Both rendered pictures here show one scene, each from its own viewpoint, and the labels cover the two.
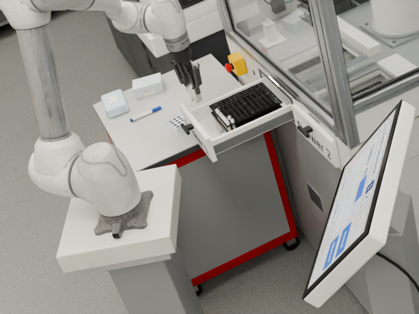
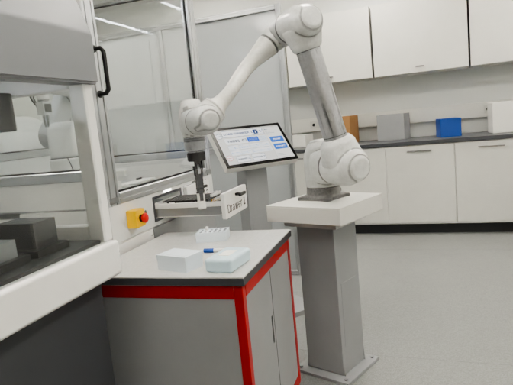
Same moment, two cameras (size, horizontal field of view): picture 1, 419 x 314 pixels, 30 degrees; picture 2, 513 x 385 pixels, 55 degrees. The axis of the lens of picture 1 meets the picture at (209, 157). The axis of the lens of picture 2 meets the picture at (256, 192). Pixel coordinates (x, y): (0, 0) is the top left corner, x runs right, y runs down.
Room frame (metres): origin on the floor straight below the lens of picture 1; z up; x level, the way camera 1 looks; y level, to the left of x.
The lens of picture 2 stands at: (4.25, 1.16, 1.21)
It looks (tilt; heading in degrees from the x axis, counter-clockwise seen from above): 8 degrees down; 209
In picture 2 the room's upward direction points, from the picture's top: 6 degrees counter-clockwise
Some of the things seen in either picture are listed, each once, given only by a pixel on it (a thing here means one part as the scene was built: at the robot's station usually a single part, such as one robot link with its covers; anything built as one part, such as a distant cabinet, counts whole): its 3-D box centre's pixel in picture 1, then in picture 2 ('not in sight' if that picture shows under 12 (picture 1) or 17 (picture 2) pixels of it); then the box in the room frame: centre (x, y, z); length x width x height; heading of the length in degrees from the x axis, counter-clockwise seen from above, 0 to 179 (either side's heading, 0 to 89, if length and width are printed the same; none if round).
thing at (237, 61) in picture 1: (236, 64); (137, 218); (2.77, -0.22, 0.88); 0.07 x 0.05 x 0.07; 11
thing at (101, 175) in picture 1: (105, 175); (322, 162); (2.11, 0.34, 1.00); 0.18 x 0.16 x 0.22; 51
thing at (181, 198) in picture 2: (246, 110); (194, 203); (2.43, -0.18, 0.87); 0.22 x 0.18 x 0.06; 101
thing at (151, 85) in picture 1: (148, 86); (179, 260); (3.00, 0.15, 0.79); 0.13 x 0.09 x 0.05; 84
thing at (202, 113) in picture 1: (249, 110); (191, 205); (2.43, -0.19, 0.86); 0.40 x 0.26 x 0.06; 101
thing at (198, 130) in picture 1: (197, 131); (234, 200); (2.39, 0.01, 0.87); 0.29 x 0.02 x 0.11; 11
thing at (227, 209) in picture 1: (199, 178); (207, 346); (2.79, 0.07, 0.38); 0.62 x 0.58 x 0.76; 11
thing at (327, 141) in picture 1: (315, 134); (198, 192); (2.14, -0.36, 0.87); 0.29 x 0.02 x 0.11; 11
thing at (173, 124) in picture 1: (184, 121); (213, 234); (2.64, 0.05, 0.78); 0.12 x 0.08 x 0.04; 113
